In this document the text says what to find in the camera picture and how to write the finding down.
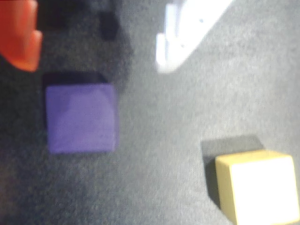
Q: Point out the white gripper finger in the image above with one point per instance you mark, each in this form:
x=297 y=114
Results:
x=185 y=28

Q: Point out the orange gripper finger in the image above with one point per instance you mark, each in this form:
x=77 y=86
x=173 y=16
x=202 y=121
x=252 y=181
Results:
x=18 y=35

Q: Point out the yellow wooden cube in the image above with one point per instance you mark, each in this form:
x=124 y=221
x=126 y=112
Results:
x=260 y=187

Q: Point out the black fabric mat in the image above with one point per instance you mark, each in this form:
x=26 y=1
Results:
x=164 y=131

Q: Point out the purple wooden cube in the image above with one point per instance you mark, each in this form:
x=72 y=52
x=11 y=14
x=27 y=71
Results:
x=80 y=119

